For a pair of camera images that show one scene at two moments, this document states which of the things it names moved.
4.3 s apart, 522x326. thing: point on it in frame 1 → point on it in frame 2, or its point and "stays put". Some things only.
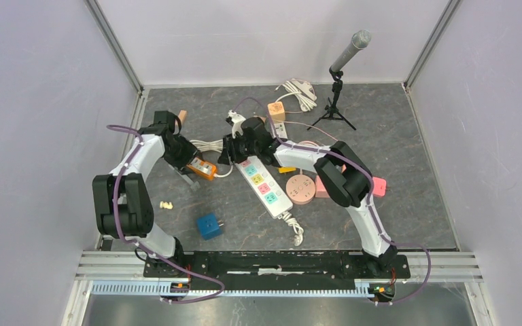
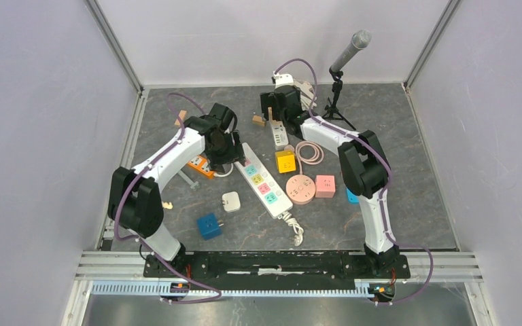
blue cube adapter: (209, 226) stays put
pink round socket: (300, 189) stays put
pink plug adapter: (321, 189) stays put
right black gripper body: (238, 147) → (268, 100)
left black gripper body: (179, 155) → (225, 152)
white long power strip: (269, 189) stays put
